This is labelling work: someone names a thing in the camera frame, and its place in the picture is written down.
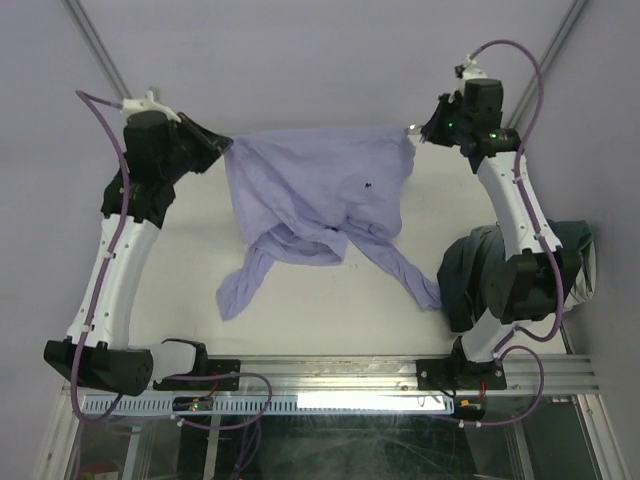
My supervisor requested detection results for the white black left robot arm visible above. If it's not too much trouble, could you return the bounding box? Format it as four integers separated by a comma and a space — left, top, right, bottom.
44, 111, 233, 396

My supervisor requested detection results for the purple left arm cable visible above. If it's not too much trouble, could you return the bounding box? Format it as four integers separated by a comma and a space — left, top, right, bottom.
69, 90, 274, 431

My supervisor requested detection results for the aluminium left frame post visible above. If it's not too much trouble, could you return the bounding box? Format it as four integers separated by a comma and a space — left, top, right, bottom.
62, 0, 131, 99

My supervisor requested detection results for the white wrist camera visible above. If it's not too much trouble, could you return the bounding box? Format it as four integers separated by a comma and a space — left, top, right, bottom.
120, 87, 181, 122
448, 55, 488, 103

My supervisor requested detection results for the aluminium right frame post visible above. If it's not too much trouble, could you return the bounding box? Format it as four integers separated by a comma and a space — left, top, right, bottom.
507, 0, 591, 129

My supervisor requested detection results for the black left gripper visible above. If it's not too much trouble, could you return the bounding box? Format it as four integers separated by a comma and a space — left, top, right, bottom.
160, 112, 233, 184

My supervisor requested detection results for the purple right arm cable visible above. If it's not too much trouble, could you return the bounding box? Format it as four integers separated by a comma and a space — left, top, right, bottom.
467, 39, 566, 429

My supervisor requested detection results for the white slotted cable duct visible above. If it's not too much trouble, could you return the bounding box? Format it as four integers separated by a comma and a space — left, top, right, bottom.
81, 392, 454, 417

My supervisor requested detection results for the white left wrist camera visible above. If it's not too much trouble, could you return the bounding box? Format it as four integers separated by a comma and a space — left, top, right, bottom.
120, 87, 181, 122

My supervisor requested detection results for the aluminium mounting rail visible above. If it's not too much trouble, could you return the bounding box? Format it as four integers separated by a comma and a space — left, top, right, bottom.
63, 353, 599, 396

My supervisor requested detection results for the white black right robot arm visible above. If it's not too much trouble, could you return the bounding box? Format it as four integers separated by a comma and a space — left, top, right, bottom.
422, 78, 580, 387

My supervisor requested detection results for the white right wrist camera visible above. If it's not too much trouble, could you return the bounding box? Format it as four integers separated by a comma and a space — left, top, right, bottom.
448, 55, 488, 103

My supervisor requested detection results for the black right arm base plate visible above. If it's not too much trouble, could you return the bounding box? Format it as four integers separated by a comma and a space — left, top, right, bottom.
415, 357, 507, 393

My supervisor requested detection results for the dark green grey jacket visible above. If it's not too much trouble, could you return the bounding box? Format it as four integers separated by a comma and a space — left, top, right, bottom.
437, 220, 597, 333

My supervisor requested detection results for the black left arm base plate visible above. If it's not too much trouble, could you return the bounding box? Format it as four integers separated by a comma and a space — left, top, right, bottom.
153, 358, 241, 392

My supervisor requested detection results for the aluminium frame post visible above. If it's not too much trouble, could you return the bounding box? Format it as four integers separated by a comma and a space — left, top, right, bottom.
507, 0, 591, 129
62, 0, 131, 99

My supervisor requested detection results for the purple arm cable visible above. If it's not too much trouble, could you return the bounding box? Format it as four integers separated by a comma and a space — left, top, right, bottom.
467, 39, 566, 429
69, 90, 274, 431

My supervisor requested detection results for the lilac purple jacket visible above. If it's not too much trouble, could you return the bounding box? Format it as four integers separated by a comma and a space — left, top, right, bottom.
216, 125, 442, 321

